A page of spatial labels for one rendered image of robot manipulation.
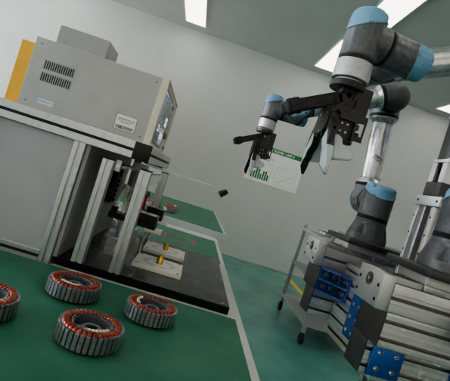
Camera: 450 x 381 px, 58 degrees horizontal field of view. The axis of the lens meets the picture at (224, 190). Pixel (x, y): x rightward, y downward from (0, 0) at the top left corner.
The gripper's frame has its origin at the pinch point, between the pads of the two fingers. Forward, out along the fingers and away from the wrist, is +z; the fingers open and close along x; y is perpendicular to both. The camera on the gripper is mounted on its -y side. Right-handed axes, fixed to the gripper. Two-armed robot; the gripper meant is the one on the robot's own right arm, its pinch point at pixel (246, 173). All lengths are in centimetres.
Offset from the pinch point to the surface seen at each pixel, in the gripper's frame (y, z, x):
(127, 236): -33, 28, -64
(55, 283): -42, 37, -86
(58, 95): -65, -2, -51
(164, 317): -19, 37, -88
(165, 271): -21, 37, -51
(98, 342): -29, 37, -106
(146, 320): -22, 39, -89
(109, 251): -39, 37, -48
